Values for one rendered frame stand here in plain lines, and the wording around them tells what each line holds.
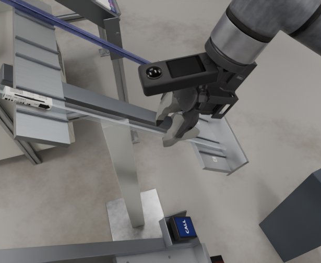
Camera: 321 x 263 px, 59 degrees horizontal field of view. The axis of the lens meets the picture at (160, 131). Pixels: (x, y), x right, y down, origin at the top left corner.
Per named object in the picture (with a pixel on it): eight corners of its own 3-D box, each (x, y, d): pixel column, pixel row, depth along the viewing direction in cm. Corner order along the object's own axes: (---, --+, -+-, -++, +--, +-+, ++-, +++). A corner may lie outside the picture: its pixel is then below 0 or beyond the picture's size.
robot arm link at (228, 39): (240, 36, 35) (215, 0, 39) (220, 64, 38) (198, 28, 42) (280, 47, 38) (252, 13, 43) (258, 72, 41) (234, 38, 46)
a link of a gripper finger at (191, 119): (185, 143, 48) (209, 102, 43) (178, 143, 48) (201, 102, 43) (174, 126, 51) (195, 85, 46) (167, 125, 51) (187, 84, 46)
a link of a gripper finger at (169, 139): (190, 156, 54) (213, 120, 49) (164, 157, 51) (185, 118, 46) (183, 145, 56) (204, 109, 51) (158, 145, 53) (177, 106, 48)
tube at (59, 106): (-16, 94, 34) (-13, 88, 34) (-15, 86, 35) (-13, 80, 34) (222, 152, 68) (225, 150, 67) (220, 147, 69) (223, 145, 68)
